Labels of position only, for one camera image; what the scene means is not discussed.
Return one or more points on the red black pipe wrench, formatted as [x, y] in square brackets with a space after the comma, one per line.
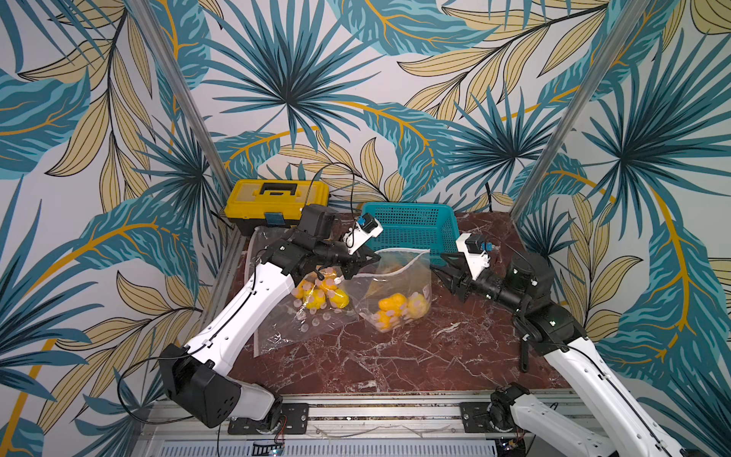
[524, 359]

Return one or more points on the yellow fruits in middle bag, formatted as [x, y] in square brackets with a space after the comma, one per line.
[398, 309]

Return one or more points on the left aluminium frame post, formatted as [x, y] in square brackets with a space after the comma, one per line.
[153, 32]

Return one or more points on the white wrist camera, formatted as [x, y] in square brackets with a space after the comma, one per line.
[364, 229]
[476, 250]

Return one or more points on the teal plastic basket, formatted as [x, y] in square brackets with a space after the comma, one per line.
[415, 226]

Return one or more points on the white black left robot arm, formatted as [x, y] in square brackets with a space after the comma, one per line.
[197, 377]

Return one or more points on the aluminium frame post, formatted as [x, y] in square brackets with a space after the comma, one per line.
[153, 32]
[595, 74]

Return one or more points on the right aluminium frame post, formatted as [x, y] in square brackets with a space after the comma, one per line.
[595, 74]

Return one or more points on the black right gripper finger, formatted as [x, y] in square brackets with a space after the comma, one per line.
[455, 263]
[451, 278]

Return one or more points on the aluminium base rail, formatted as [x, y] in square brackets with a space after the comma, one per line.
[438, 423]

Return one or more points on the yellow black toolbox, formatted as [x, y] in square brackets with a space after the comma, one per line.
[272, 203]

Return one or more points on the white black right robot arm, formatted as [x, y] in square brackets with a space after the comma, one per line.
[551, 331]

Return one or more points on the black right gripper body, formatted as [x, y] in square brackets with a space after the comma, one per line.
[457, 277]

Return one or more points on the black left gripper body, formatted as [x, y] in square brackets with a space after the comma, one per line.
[335, 257]

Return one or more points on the dotted zip-top bag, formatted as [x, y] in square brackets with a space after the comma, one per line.
[399, 271]
[291, 322]

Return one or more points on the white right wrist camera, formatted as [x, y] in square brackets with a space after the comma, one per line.
[476, 250]

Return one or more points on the orange fruits in left bag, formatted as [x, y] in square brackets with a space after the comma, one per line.
[320, 291]

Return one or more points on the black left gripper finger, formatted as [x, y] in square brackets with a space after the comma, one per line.
[356, 264]
[363, 252]

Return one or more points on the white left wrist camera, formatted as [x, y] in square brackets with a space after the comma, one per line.
[364, 229]

